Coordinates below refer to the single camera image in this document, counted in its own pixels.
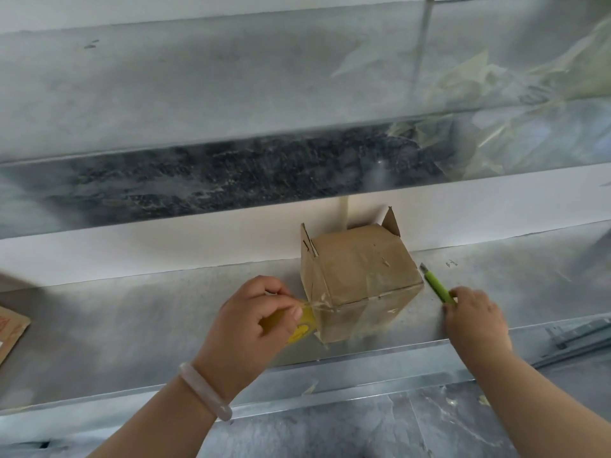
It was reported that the yellow tape roll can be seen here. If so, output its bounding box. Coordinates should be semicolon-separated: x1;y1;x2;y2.
260;300;335;345

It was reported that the plain perforated cardboard box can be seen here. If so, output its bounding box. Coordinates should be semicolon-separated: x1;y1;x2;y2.
299;206;426;345

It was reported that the green utility knife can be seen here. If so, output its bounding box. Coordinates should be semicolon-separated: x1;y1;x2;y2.
419;263;457;306

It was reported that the person's left hand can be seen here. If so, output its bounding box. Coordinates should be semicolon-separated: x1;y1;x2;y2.
192;275;304;404

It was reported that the white-labelled cardboard box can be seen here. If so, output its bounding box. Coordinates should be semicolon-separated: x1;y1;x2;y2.
0;305;32;366

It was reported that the pile of clear tape scraps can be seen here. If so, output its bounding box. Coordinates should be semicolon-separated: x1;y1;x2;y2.
329;13;611;182

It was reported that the person's right hand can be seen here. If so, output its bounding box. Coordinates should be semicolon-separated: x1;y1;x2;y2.
442;286;513;373

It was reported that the white bangle bracelet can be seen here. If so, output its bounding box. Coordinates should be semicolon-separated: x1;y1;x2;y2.
178;361;234;422

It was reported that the person's right forearm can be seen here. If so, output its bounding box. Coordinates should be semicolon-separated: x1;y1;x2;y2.
470;350;611;458

